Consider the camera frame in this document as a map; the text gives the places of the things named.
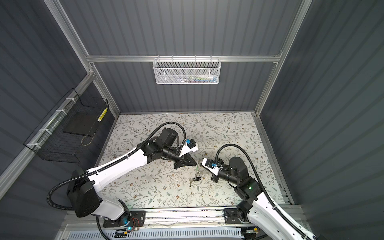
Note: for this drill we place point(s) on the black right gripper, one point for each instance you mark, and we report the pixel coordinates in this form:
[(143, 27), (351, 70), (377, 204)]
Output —
[(214, 178)]

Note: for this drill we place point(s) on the white vented strip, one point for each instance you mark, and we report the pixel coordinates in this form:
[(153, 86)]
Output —
[(179, 234)]

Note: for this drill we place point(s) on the white wire mesh basket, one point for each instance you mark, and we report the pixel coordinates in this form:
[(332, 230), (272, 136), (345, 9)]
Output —
[(167, 72)]

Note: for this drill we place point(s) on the aluminium mounting rail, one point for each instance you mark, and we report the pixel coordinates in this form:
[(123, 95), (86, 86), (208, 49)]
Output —
[(196, 215)]

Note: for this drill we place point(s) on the yellow marker in basket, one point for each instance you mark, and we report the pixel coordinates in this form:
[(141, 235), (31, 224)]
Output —
[(102, 115)]

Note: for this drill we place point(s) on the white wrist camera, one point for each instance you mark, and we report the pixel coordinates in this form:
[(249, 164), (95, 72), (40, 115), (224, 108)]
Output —
[(211, 165), (189, 146)]

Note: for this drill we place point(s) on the items in white basket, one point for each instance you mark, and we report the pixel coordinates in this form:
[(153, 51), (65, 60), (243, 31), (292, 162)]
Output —
[(205, 78)]

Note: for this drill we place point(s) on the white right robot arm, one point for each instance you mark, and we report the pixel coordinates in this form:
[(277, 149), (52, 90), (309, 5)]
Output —
[(256, 206)]

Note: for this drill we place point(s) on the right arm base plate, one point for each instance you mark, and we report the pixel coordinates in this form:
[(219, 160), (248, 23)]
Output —
[(231, 218)]

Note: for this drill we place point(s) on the black pad in basket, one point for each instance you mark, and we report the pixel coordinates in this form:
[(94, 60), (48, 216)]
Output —
[(82, 124)]

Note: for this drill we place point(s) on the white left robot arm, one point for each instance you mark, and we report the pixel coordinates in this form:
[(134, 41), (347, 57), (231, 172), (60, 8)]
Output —
[(84, 193)]

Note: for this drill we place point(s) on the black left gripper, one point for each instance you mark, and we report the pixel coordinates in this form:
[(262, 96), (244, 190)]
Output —
[(189, 161)]

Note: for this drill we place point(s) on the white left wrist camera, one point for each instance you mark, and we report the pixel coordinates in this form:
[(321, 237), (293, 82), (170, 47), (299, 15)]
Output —
[(189, 146)]

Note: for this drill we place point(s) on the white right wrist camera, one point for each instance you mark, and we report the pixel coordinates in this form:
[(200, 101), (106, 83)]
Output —
[(211, 165)]

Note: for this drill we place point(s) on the black wire basket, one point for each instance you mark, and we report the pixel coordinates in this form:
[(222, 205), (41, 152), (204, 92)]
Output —
[(71, 135)]

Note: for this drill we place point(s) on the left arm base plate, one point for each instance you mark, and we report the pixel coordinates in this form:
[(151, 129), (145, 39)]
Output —
[(133, 219)]

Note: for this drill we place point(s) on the black headed key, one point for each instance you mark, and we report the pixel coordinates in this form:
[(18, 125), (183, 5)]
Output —
[(195, 179)]

